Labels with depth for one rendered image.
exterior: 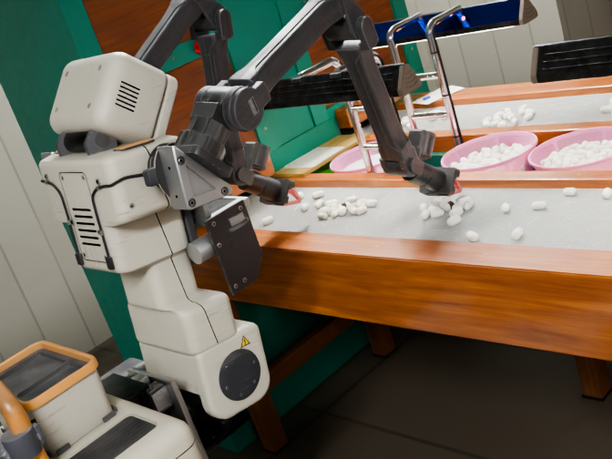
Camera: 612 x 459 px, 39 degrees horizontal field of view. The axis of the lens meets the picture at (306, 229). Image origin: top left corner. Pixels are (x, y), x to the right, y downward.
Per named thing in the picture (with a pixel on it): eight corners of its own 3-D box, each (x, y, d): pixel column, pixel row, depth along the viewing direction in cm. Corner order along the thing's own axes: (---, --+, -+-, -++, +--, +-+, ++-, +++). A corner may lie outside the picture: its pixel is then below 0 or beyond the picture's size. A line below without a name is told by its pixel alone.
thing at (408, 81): (403, 96, 205) (395, 67, 202) (240, 112, 250) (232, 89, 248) (423, 85, 209) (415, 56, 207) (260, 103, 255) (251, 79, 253)
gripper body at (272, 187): (269, 180, 232) (249, 172, 228) (294, 180, 225) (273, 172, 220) (263, 203, 232) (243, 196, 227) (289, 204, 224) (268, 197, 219)
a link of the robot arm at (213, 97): (186, 124, 150) (208, 126, 147) (208, 75, 153) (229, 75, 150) (217, 150, 157) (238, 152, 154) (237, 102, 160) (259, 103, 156)
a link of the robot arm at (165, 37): (175, -24, 201) (204, -27, 195) (207, 19, 211) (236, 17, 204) (71, 121, 184) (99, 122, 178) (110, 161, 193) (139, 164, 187)
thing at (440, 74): (468, 166, 257) (430, 21, 242) (416, 167, 272) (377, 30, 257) (502, 141, 268) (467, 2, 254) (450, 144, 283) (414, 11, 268)
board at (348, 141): (304, 177, 269) (303, 173, 268) (272, 177, 280) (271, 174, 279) (370, 137, 288) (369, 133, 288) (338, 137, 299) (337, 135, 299)
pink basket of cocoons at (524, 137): (536, 193, 222) (528, 158, 219) (439, 207, 234) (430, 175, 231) (551, 156, 244) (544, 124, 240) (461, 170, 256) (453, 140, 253)
